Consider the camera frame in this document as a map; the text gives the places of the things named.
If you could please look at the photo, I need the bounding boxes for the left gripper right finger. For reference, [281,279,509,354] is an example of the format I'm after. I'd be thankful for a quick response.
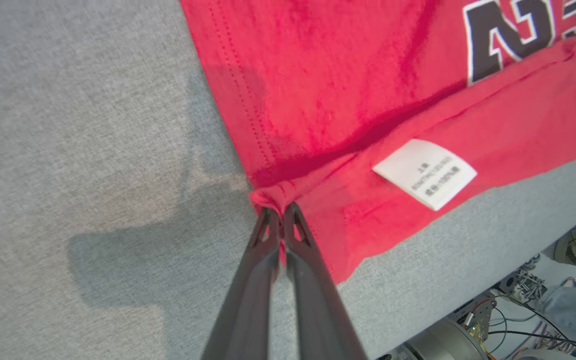
[283,202,369,360]

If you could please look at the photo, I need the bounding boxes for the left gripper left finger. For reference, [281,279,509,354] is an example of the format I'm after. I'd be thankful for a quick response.
[201,207,283,360]

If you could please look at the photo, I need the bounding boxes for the red white printed jersey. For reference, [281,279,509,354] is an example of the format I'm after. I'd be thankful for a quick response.
[180,0,576,286]

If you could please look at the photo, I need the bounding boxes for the white patterned sneaker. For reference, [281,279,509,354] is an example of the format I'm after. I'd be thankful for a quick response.
[498,254,550,307]
[543,214,576,269]

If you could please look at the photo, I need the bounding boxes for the grey robot base with wires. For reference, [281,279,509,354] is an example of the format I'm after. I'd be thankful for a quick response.
[378,294,534,360]

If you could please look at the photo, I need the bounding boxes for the black floor cable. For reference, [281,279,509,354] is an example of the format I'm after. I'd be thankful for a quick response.
[488,329,576,352]

